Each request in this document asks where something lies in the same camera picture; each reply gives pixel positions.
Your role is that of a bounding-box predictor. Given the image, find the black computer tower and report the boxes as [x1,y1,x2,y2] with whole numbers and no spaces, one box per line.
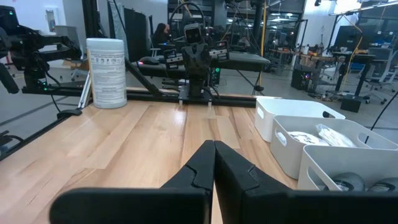
[290,68,313,91]

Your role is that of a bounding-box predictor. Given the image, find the black box green light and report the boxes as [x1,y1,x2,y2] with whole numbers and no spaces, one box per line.
[211,67,222,86]

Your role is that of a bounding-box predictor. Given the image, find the silver metal bars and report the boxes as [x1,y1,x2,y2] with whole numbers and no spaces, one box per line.
[77,70,93,109]

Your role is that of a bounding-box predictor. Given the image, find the black aluminium table frame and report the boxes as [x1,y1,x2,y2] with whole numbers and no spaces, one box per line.
[0,79,258,162]

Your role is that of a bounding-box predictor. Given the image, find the black computer mouse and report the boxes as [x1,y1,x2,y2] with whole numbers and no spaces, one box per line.
[139,56,160,66]

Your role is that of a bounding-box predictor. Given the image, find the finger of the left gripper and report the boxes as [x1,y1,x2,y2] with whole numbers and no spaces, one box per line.
[196,42,212,78]
[181,44,197,78]

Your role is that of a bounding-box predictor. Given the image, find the translucent grey storage bin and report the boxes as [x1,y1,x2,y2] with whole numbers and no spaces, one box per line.
[297,144,398,192]
[269,114,398,180]

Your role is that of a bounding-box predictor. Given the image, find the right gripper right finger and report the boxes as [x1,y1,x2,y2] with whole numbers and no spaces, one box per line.
[213,140,398,224]

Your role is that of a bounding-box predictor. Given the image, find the person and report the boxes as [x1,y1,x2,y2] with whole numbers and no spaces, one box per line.
[151,22,171,48]

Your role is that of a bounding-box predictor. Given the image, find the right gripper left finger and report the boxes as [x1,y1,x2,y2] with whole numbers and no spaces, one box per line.
[49,139,216,224]

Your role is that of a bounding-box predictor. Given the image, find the black standing desk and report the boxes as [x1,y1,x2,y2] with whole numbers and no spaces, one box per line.
[330,51,377,113]

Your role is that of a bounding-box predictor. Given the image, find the white office chair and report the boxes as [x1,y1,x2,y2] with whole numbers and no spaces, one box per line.
[363,47,395,105]

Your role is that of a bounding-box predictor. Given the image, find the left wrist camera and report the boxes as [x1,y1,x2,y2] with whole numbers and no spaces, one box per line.
[183,23,203,45]

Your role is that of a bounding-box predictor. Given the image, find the yellow hanging cable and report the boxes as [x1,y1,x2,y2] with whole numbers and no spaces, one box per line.
[258,0,269,87]

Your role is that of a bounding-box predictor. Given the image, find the white opaque storage bin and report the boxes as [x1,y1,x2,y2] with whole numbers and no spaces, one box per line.
[254,96,346,143]

